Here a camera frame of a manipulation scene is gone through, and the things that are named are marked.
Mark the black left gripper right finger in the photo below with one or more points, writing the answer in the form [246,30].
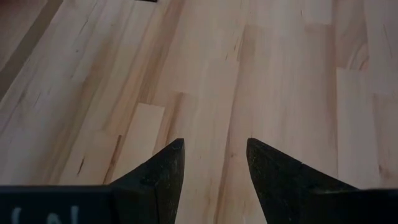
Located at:
[280,193]

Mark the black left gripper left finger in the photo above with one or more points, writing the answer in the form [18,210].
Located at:
[155,186]

